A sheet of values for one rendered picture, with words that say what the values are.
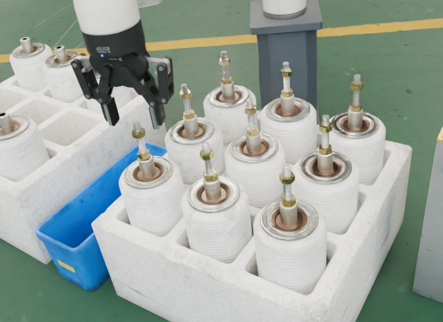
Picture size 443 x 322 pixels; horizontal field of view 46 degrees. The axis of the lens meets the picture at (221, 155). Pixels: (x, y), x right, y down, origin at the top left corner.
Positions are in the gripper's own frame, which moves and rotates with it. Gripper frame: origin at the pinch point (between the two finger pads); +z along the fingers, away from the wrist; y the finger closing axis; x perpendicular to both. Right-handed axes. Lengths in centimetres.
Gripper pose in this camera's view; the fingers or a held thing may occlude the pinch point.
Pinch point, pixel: (134, 117)
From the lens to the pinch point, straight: 75.0
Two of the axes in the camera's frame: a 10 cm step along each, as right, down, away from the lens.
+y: 9.5, 0.9, -2.9
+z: 1.1, 7.9, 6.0
